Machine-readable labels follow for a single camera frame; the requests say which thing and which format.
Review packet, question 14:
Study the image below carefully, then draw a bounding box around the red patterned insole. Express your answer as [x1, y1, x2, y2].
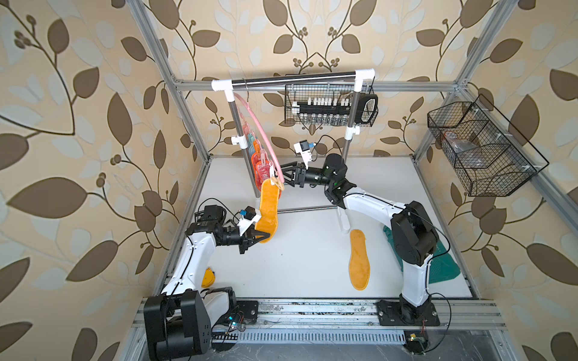
[251, 151, 271, 190]

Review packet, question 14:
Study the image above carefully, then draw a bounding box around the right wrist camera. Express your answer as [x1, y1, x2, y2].
[294, 140, 317, 169]

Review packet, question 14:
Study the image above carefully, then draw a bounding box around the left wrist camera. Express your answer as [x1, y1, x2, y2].
[237, 206, 261, 236]

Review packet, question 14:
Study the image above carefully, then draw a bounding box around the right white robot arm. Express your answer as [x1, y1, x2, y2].
[281, 153, 440, 317]

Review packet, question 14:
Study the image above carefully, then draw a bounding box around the yellow tape measure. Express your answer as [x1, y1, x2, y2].
[202, 267, 216, 289]

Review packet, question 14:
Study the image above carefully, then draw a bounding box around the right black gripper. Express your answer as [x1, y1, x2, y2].
[276, 160, 335, 189]

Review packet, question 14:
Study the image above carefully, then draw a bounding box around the yellow fuzzy insole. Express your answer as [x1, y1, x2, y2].
[349, 230, 371, 290]
[255, 177, 283, 244]

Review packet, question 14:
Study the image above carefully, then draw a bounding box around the pink clip hanger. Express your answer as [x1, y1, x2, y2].
[233, 93, 284, 191]

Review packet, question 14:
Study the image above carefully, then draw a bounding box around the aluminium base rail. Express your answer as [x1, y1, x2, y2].
[130, 296, 507, 346]

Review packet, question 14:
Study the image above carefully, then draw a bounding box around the green plastic tool case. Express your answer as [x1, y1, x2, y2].
[383, 226, 461, 284]

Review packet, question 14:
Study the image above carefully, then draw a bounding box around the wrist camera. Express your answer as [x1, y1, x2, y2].
[294, 140, 317, 169]
[237, 206, 261, 236]

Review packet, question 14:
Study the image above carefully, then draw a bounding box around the back black wire basket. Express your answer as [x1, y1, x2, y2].
[282, 69, 379, 127]

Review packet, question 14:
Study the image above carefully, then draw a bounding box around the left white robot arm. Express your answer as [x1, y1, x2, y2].
[143, 205, 270, 360]

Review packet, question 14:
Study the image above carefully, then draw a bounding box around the side black wire basket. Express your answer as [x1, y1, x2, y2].
[427, 94, 549, 197]

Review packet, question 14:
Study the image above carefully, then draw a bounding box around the metal clothes rack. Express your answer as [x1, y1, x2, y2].
[212, 69, 377, 237]

